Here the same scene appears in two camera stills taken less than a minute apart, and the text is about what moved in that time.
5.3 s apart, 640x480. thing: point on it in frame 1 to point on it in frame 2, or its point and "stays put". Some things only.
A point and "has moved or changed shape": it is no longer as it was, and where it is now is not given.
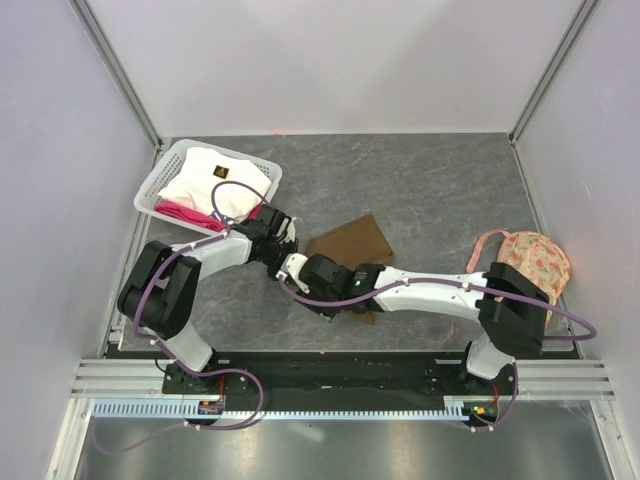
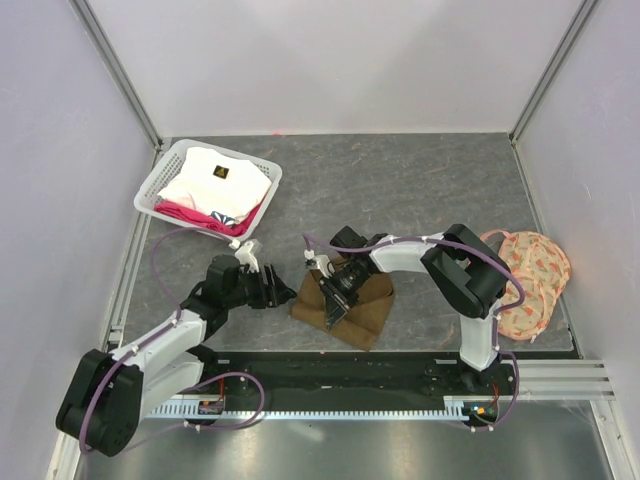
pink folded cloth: (189, 215) stays put
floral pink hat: (535, 257) stays put
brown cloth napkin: (359, 242) has moved or changed shape
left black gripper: (290, 246) to (272, 295)
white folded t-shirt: (201, 169) stays put
